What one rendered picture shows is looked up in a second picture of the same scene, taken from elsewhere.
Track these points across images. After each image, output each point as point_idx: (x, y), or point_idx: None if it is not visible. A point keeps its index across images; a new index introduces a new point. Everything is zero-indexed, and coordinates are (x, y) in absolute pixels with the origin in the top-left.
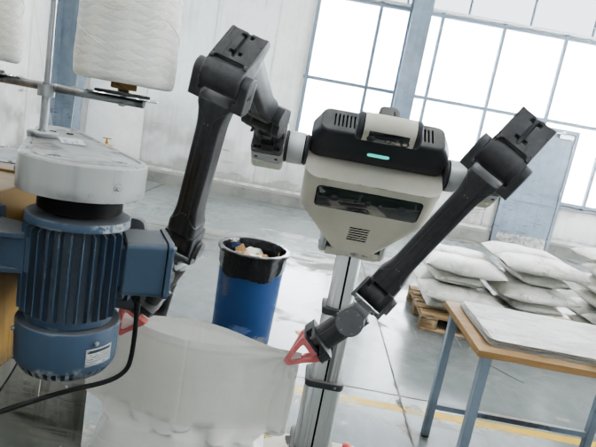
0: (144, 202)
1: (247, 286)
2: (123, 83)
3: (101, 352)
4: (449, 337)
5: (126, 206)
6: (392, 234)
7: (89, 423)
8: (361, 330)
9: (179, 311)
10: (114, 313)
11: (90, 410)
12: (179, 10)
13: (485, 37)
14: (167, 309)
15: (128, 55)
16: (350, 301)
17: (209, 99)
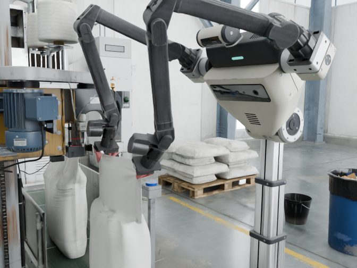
0: (355, 161)
1: (343, 202)
2: (54, 41)
3: (20, 141)
4: None
5: (338, 163)
6: (268, 115)
7: (208, 260)
8: (132, 148)
9: (318, 223)
10: (37, 131)
11: (214, 255)
12: (62, 5)
13: None
14: (304, 218)
15: (41, 28)
16: (271, 174)
17: (78, 39)
